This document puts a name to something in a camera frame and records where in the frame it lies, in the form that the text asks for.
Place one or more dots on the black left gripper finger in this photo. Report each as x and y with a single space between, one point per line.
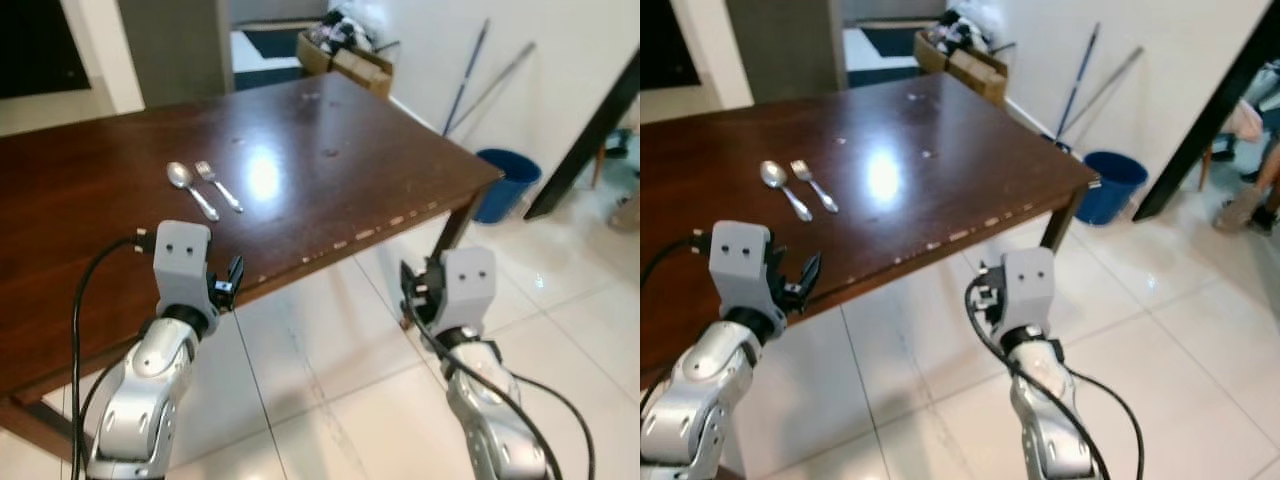
810 275
237 272

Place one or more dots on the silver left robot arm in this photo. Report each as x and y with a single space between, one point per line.
140 400
700 400

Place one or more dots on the short steel fork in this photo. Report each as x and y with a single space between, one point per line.
222 190
818 190

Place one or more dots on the short steel spoon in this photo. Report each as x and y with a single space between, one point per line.
774 175
180 175

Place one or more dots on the blue plastic bin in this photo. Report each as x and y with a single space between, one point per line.
1110 190
505 185

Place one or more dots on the dark brown wooden table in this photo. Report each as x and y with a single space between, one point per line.
960 140
100 180

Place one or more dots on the black slanted beam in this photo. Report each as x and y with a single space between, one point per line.
1200 130
580 140

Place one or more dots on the dark floor rug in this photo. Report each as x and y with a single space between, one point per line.
265 50
880 50

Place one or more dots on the brown cardboard box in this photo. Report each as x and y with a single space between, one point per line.
975 70
360 68

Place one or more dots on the grey door panel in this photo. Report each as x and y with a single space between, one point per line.
175 50
785 50

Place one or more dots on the blue broom stick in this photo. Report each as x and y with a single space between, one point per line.
1080 75
468 70

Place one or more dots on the grey mop stick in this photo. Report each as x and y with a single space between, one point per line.
1105 88
500 78

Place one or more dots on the clutter pile in box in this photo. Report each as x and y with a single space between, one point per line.
965 30
350 30

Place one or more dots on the black window pane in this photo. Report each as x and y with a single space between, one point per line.
665 40
35 45

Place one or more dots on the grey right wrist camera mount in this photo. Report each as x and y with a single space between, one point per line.
1030 285
468 285

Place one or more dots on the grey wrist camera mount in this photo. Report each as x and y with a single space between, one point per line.
182 262
1030 285
740 265
468 285

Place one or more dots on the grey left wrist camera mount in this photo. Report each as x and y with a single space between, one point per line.
740 265
182 262

